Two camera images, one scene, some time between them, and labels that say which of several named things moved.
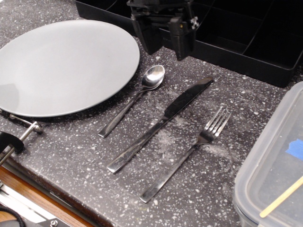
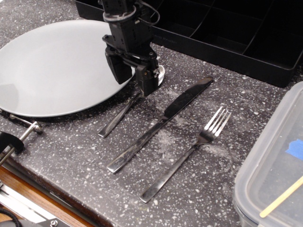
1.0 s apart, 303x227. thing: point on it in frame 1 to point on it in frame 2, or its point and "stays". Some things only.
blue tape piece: [296, 148] stays
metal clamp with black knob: [9, 143] stays
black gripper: [148, 16] to [129, 22]
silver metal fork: [209, 133] stays
